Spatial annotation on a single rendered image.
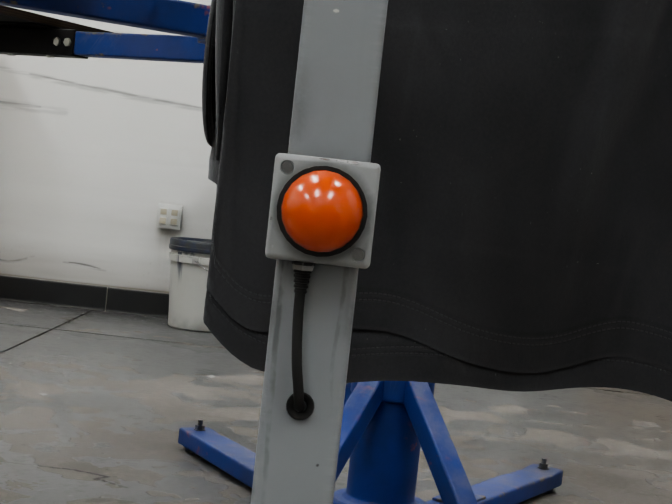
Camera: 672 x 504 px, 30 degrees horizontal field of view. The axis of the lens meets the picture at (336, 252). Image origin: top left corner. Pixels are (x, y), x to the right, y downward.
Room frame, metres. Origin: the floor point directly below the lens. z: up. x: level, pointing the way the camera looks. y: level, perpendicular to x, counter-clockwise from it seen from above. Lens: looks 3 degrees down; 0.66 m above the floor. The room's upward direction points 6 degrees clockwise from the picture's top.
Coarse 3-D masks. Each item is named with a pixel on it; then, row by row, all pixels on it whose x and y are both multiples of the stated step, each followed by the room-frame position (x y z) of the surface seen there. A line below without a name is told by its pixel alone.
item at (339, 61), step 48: (336, 0) 0.60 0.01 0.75; (384, 0) 0.60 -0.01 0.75; (336, 48) 0.60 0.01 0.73; (336, 96) 0.60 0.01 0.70; (336, 144) 0.60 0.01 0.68; (288, 288) 0.60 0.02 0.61; (336, 288) 0.60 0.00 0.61; (288, 336) 0.60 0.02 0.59; (336, 336) 0.60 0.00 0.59; (288, 384) 0.60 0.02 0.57; (336, 384) 0.60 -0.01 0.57; (288, 432) 0.60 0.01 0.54; (336, 432) 0.60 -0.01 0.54; (288, 480) 0.60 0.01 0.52
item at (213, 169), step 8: (208, 24) 0.92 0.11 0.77; (208, 32) 0.92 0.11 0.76; (208, 40) 0.91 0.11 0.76; (208, 48) 0.91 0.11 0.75; (208, 56) 0.91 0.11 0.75; (208, 64) 0.92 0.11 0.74; (208, 72) 0.92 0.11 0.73; (208, 80) 0.92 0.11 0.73; (208, 88) 0.92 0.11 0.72; (208, 96) 0.93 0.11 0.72; (208, 104) 0.93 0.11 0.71; (208, 112) 0.94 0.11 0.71; (208, 120) 0.95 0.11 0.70; (208, 128) 0.95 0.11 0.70; (208, 136) 0.96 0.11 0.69; (216, 160) 0.97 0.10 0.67; (216, 168) 0.97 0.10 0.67; (208, 176) 0.99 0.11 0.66; (216, 176) 0.97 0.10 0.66; (216, 184) 0.97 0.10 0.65
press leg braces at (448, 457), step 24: (360, 384) 2.16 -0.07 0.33; (408, 384) 2.16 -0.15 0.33; (360, 408) 2.11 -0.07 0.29; (408, 408) 2.15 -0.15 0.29; (432, 408) 2.13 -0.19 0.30; (360, 432) 2.11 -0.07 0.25; (432, 432) 2.09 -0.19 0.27; (432, 456) 2.08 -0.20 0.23; (456, 456) 2.07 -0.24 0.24; (456, 480) 2.04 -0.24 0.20
